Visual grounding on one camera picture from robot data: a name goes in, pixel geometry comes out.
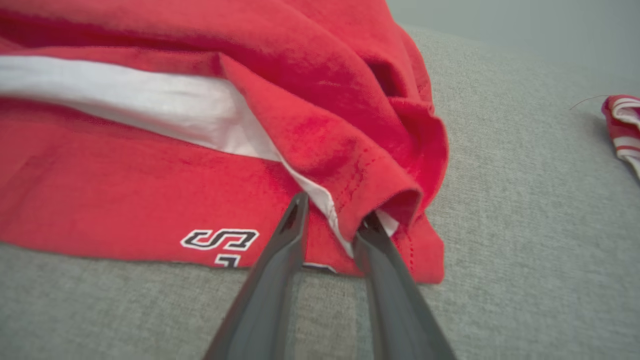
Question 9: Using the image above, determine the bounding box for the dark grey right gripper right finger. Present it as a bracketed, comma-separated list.
[353, 213, 457, 360]

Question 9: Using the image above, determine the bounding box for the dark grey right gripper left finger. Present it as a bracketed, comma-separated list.
[202, 192, 311, 360]

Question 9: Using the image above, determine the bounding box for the red and white garment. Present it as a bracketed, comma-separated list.
[0, 0, 450, 285]

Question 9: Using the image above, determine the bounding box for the red white striped cloth piece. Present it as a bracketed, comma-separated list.
[601, 94, 640, 180]

